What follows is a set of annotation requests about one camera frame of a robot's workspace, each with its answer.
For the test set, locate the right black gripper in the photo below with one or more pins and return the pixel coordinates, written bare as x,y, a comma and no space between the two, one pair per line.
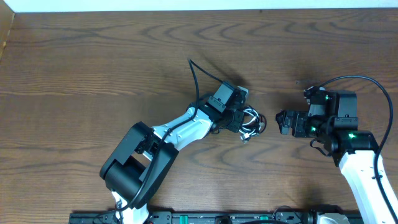
290,122

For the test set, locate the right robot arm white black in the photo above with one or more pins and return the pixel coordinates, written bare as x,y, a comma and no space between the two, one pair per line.
332,121

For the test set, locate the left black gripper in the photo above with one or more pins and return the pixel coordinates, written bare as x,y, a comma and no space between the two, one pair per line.
234,121

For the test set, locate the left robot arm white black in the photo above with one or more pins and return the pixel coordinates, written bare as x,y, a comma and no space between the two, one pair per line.
137,167

